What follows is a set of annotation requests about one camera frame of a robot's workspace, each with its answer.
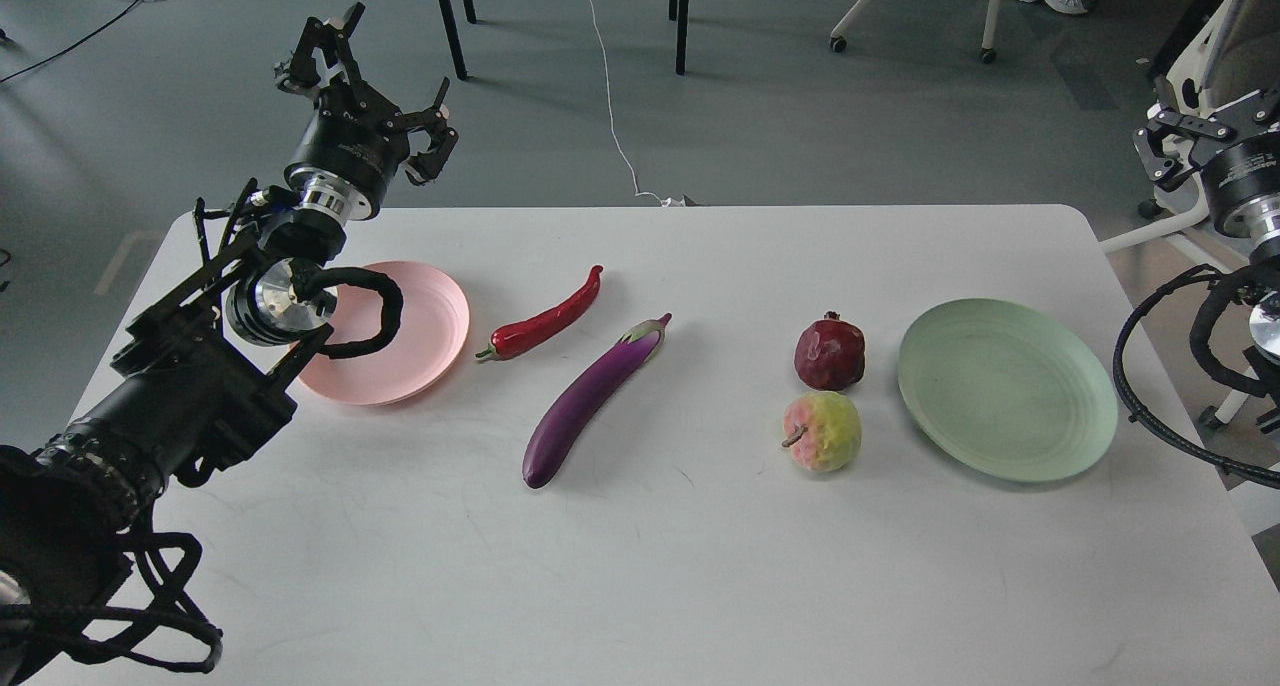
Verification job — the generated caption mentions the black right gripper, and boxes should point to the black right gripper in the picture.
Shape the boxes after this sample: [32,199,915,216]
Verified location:
[1133,77,1279,247]

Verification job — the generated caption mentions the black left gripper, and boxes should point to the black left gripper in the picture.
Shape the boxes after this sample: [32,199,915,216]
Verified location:
[274,3,460,221]

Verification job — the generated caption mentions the purple eggplant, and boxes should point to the purple eggplant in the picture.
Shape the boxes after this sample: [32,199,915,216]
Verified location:
[522,314,672,489]

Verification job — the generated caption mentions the red pomegranate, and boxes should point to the red pomegranate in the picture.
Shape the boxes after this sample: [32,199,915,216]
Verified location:
[794,311,867,393]

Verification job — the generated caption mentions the yellow pink apple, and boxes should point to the yellow pink apple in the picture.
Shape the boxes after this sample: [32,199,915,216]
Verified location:
[781,390,863,474]

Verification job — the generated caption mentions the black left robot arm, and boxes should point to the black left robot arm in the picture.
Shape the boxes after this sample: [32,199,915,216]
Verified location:
[1,3,458,685]

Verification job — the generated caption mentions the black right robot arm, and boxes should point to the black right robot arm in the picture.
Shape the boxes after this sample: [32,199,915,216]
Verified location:
[1111,86,1279,489]

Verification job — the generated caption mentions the white chair at right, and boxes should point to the white chair at right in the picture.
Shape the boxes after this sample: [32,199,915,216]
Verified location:
[1102,0,1277,259]

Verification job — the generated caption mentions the black table legs left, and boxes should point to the black table legs left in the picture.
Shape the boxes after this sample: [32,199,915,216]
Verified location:
[436,0,477,81]

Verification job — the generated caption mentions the black table legs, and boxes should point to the black table legs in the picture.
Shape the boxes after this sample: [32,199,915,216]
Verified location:
[436,0,477,81]
[667,0,690,76]

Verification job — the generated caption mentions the pink plate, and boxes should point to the pink plate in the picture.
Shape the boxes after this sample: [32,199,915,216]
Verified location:
[300,259,470,404]

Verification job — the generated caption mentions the red chili pepper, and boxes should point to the red chili pepper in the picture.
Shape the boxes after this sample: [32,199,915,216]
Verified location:
[474,265,604,363]

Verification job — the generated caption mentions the green plate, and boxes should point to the green plate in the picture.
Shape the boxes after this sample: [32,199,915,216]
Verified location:
[896,298,1119,484]

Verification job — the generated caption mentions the black table legs right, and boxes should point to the black table legs right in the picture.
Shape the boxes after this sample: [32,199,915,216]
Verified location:
[667,0,690,76]

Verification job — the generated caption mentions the white office chair base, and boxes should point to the white office chair base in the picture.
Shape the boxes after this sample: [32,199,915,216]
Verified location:
[828,0,1009,65]

